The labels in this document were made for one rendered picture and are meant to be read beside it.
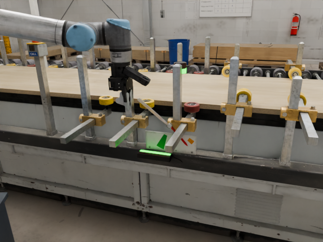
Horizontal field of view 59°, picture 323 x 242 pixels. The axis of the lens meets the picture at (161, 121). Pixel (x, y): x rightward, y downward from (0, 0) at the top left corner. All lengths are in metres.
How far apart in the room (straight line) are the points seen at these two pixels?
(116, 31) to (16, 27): 0.34
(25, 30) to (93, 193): 1.35
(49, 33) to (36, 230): 1.48
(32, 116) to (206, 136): 1.19
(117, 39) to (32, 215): 1.58
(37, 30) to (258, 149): 1.18
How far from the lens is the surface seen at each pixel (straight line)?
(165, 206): 1.94
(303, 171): 1.39
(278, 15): 8.39
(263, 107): 1.50
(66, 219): 2.23
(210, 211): 1.90
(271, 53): 7.17
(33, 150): 1.95
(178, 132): 1.25
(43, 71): 1.67
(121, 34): 1.16
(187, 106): 1.45
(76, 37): 1.03
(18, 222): 2.34
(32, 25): 1.08
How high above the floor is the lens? 1.36
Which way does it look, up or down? 21 degrees down
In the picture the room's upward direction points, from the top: 1 degrees counter-clockwise
